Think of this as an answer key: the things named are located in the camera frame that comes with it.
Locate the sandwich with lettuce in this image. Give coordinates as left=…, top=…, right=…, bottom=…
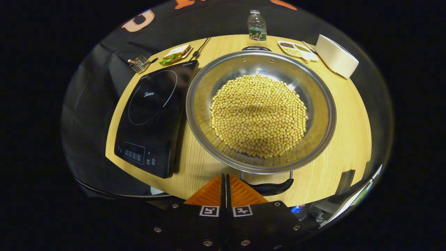
left=159, top=44, right=193, bottom=66

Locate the black induction cooktop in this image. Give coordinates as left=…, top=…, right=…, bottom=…
left=114, top=60, right=199, bottom=179

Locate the stainless steel pot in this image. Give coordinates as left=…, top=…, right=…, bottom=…
left=185, top=45, right=337, bottom=196

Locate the black power cable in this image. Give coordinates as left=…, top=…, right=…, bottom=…
left=191, top=37, right=211, bottom=60

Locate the pile of yellow soybeans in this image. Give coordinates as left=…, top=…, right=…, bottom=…
left=210, top=74, right=309, bottom=159

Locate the wire mesh basket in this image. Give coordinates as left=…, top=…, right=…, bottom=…
left=128, top=55, right=152, bottom=74

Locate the white divided plate with beans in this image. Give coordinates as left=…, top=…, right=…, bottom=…
left=278, top=40, right=318, bottom=62

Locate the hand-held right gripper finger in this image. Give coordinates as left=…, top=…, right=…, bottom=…
left=139, top=174, right=227, bottom=251
left=227, top=174, right=319, bottom=251

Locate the white toaster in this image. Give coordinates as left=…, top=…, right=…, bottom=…
left=315, top=34, right=359, bottom=79

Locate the clear plastic water bottle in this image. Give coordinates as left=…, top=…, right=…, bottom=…
left=247, top=10, right=267, bottom=41

